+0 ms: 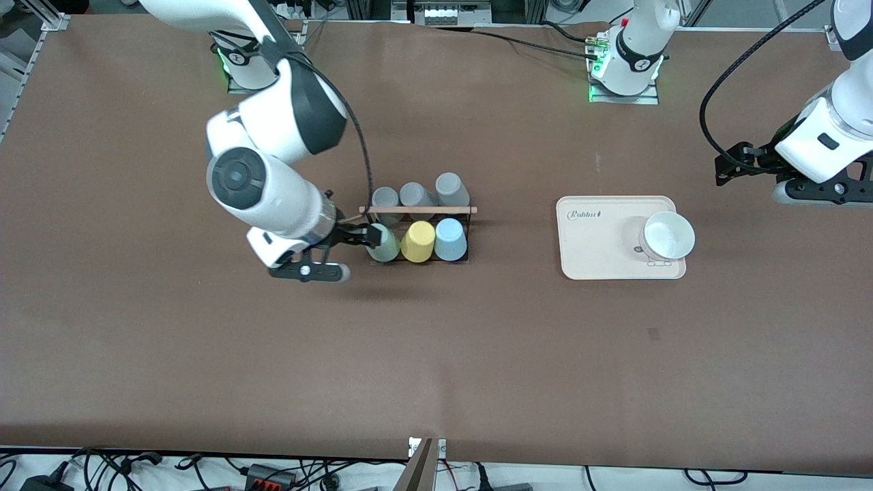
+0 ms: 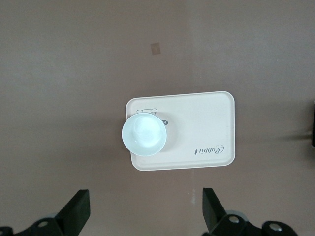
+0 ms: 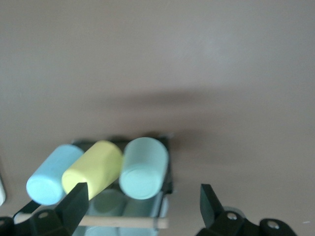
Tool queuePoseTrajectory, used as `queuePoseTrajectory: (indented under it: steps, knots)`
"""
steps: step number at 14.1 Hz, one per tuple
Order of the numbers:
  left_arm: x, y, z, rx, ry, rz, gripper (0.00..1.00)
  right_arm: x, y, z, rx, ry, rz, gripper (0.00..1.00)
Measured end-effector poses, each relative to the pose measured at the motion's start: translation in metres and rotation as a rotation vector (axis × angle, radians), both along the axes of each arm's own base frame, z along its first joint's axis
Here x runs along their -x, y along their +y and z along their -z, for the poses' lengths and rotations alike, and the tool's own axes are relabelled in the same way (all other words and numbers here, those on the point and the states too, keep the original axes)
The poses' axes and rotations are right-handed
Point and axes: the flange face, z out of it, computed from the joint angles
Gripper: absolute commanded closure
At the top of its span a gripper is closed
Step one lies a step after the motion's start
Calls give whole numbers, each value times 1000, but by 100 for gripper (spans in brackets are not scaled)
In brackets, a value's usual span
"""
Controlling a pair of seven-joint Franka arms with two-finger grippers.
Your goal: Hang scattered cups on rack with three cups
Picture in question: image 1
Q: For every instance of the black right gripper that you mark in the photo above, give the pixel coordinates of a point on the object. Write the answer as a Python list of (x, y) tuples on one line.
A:
[(346, 236)]

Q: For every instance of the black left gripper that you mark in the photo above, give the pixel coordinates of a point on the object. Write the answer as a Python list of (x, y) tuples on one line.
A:
[(762, 162)]

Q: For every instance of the pale green cup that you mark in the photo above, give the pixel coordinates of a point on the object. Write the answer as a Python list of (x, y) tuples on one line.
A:
[(389, 249)]

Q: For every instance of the light blue cup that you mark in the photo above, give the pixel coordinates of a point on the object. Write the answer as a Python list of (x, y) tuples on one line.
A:
[(450, 240)]

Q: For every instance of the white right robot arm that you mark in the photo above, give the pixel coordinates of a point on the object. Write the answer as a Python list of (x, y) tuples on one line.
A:
[(273, 198)]

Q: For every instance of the grey cup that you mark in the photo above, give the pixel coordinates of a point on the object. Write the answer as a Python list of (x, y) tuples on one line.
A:
[(386, 198), (415, 196), (451, 189)]

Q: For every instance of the yellow cup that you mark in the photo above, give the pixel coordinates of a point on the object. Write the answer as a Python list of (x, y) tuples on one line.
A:
[(417, 244)]

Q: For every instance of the white bowl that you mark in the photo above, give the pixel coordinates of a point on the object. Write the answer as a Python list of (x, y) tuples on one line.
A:
[(668, 235)]

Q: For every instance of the beige rabbit print tray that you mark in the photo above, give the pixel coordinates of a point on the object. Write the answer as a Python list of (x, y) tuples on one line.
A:
[(600, 259)]

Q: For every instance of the grey power strip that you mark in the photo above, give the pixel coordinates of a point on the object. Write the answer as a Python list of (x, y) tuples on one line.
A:
[(442, 12)]

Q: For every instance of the black terminal block orange levers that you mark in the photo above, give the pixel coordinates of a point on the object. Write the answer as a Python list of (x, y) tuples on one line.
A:
[(269, 477)]

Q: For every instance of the black plug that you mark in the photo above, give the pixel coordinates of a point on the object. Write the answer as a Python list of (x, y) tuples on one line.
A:
[(508, 487)]

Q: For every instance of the black power adapter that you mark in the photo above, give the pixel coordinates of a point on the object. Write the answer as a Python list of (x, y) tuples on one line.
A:
[(44, 484)]

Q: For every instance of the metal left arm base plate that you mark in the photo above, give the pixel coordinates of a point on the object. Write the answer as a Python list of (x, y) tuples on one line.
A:
[(651, 99)]

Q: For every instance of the aluminium corner bracket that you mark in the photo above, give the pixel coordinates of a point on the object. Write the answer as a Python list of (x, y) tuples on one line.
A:
[(56, 22), (828, 34)]

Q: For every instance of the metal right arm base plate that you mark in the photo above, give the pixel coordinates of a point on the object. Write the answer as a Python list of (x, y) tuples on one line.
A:
[(235, 85)]

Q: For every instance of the white mounting bracket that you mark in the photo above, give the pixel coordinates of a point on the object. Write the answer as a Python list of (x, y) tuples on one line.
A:
[(441, 448)]

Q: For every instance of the grey camera mount beam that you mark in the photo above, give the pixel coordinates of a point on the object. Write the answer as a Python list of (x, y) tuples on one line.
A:
[(417, 474)]

